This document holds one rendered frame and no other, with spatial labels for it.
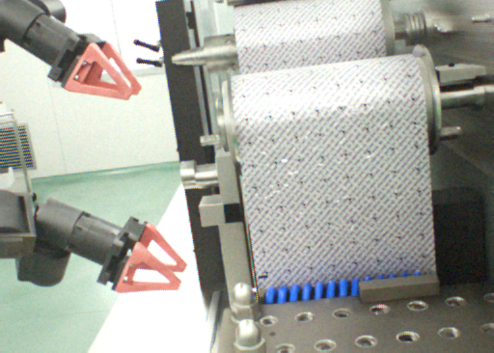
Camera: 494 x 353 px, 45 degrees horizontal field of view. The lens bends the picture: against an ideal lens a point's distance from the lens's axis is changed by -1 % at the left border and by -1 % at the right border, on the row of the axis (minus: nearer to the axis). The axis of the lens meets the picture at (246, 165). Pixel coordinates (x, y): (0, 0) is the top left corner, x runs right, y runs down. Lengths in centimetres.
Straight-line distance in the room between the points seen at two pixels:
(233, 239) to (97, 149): 587
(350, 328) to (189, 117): 54
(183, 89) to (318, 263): 44
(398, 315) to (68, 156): 623
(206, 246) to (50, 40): 52
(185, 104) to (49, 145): 581
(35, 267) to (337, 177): 42
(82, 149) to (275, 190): 604
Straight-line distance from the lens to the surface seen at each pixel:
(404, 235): 80
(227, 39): 103
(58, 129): 680
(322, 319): 73
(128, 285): 78
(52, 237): 81
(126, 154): 664
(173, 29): 108
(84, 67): 79
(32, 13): 84
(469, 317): 73
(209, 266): 117
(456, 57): 94
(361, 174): 77
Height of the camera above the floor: 137
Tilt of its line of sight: 13 degrees down
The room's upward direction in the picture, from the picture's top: 8 degrees counter-clockwise
